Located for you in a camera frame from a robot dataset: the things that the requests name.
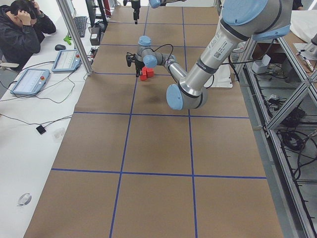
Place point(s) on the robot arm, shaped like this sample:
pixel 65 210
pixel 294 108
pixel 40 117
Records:
pixel 239 21
pixel 157 3

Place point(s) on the aluminium frame post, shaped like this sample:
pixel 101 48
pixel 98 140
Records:
pixel 68 16

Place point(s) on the black keyboard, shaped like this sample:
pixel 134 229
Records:
pixel 80 23

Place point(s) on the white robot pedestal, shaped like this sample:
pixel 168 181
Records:
pixel 221 79

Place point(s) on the far teach pendant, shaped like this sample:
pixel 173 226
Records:
pixel 66 61

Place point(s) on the black computer mouse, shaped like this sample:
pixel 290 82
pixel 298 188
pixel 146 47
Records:
pixel 59 47

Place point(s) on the seated person dark jacket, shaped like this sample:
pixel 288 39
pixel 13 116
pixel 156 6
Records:
pixel 22 29

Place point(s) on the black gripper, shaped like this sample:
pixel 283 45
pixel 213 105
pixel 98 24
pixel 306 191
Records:
pixel 138 63
pixel 135 11

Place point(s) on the teach pendant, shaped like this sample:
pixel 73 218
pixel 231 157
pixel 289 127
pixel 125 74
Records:
pixel 66 61
pixel 30 82

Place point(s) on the red block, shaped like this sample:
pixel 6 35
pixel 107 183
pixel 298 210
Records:
pixel 149 72
pixel 143 74

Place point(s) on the near teach pendant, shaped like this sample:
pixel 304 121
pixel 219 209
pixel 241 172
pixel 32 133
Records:
pixel 30 82

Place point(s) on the small black square device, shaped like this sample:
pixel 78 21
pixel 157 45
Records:
pixel 40 129

